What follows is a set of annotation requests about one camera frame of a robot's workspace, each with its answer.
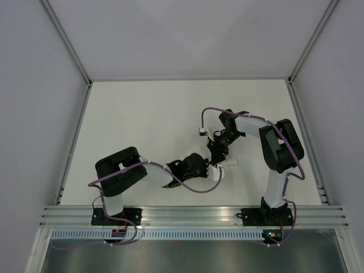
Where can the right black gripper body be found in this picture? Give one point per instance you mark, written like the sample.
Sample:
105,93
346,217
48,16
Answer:
222,142

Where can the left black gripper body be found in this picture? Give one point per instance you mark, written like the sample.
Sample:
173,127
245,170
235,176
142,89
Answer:
201,172

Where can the white cloth napkin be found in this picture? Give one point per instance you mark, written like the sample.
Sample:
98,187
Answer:
229,163

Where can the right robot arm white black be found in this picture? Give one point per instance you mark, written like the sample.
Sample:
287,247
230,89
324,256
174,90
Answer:
282,152

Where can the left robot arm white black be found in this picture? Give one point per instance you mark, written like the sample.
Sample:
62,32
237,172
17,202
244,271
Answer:
120,171

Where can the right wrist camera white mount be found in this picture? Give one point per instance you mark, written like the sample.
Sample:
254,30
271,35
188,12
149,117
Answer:
205,132

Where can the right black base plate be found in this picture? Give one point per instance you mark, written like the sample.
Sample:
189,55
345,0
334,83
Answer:
266,217

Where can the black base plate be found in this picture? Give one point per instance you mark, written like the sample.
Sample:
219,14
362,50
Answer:
266,217
127,217

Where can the back aluminium frame bar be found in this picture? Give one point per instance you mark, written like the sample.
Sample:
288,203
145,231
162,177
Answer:
190,78

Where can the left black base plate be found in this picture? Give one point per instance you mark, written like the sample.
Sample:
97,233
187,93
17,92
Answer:
127,217

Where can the front aluminium rail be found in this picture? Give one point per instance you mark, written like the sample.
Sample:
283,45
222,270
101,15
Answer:
307,217

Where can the white slotted cable duct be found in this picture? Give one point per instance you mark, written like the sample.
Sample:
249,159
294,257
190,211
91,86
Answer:
160,234

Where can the right aluminium frame post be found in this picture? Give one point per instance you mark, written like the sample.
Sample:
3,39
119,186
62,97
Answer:
328,12

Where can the aluminium frame post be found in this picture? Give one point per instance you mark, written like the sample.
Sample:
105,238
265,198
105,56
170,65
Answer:
328,12
56,23

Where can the left aluminium frame post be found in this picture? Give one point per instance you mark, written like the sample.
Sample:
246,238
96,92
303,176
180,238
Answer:
56,23

